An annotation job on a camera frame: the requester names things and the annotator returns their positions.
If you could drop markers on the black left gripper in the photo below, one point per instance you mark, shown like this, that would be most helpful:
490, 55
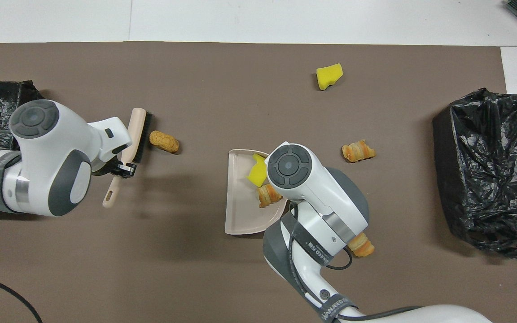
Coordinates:
106, 168

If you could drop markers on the beige brush with black bristles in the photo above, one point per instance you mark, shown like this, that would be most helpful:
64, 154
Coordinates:
135, 130

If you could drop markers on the tan peanut-shaped bread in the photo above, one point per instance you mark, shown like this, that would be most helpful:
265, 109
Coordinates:
164, 141

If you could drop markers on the beige plastic dustpan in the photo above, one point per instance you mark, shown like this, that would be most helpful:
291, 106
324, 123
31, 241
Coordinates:
240, 211

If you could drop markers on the yellow sponge with notched edge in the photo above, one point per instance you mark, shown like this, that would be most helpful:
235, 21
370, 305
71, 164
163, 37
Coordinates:
256, 172

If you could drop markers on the orange striped toy croissant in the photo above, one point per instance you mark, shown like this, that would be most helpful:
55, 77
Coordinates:
267, 196

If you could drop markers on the yellow five-sided sponge chunk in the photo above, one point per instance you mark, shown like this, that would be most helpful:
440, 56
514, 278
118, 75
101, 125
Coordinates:
329, 75

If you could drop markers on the brown curled toy croissant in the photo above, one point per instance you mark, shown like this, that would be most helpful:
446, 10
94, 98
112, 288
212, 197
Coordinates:
357, 151

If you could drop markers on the pale-tipped striped toy croissant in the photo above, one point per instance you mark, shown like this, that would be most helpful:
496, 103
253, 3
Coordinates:
362, 247

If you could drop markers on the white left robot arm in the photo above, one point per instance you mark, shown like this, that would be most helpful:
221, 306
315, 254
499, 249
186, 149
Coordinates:
47, 148

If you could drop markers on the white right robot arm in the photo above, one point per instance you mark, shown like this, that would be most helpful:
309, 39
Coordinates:
312, 188

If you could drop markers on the brown table mat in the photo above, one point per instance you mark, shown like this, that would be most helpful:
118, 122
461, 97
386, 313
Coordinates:
240, 89

